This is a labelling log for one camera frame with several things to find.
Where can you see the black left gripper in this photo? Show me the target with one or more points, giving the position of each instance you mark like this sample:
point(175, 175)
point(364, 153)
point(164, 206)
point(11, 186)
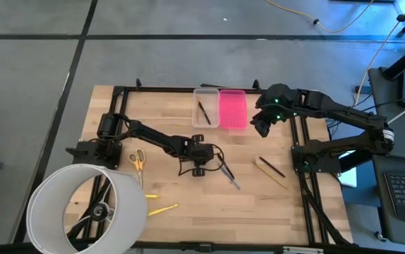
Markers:
point(197, 155)

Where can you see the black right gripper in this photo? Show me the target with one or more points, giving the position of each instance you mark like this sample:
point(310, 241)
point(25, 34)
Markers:
point(271, 113)

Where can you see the black click pen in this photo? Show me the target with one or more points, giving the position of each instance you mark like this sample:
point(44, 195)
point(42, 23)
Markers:
point(225, 166)
point(272, 167)

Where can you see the blue pen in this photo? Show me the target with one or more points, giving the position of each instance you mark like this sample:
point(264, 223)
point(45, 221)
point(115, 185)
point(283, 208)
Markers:
point(232, 180)

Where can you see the black marker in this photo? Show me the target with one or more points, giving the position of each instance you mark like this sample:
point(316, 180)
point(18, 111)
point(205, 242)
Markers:
point(204, 113)

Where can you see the yellow pencil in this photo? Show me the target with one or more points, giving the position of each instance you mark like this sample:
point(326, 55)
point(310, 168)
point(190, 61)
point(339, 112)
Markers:
point(270, 175)

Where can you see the clear plastic supply box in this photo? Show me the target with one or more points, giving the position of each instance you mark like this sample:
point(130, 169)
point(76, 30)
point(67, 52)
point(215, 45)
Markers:
point(206, 97)

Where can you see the yellow highlighter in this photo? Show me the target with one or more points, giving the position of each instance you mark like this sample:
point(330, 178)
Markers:
point(152, 196)
point(163, 210)

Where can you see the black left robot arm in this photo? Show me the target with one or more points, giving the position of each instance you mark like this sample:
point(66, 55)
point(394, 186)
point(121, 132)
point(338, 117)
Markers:
point(153, 135)

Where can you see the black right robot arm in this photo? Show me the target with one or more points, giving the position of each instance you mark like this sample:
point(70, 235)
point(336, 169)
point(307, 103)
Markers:
point(347, 114)

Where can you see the pink plastic box lid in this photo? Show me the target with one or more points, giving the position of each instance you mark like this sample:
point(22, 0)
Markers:
point(233, 109)

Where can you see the white cylindrical shade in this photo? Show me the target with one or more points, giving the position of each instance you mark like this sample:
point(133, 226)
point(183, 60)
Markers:
point(132, 211)

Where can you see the white paper sheet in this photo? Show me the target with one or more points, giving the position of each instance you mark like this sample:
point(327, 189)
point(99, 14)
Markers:
point(349, 176)

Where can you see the grey side cart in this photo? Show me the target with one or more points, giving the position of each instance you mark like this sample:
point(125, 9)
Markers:
point(382, 197)

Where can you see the black caster wheel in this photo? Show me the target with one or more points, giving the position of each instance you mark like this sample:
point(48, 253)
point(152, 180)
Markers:
point(380, 237)

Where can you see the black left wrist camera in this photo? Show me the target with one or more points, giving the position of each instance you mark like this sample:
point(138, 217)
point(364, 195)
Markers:
point(209, 154)

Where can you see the black aluminium table frame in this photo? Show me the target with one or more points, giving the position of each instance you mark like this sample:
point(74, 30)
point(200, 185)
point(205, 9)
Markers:
point(188, 89)

